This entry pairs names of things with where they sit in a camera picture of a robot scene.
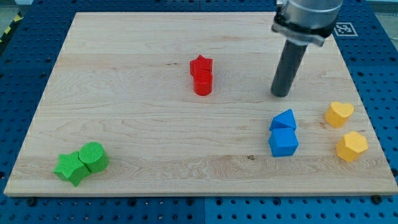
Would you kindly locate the white fiducial marker tag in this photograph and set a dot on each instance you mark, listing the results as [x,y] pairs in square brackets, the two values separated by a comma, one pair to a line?
[345,29]

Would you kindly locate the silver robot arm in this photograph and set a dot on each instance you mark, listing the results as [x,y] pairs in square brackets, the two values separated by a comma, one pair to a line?
[305,22]

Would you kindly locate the blue cube block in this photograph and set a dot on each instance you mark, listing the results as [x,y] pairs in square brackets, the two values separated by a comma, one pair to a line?
[283,142]

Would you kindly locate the wooden board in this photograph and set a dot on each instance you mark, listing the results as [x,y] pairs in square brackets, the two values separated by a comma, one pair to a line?
[122,79]

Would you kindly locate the yellow hexagon block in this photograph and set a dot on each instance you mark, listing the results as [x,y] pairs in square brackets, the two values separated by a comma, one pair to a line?
[351,146]

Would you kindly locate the yellow heart block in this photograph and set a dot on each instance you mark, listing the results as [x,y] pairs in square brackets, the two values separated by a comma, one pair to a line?
[338,113]

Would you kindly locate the green star block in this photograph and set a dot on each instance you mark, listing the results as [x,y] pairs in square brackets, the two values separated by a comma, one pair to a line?
[71,168]

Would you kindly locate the green cylinder block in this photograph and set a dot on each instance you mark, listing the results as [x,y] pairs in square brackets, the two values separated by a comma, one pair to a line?
[94,157]

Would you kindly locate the red cylinder block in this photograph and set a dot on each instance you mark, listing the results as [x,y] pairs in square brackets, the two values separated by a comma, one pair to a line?
[202,82]

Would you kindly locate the red star block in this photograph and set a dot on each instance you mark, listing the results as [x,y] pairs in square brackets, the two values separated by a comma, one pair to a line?
[201,63]

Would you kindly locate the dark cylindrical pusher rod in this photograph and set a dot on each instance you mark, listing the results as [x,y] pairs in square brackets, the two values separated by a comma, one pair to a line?
[290,60]

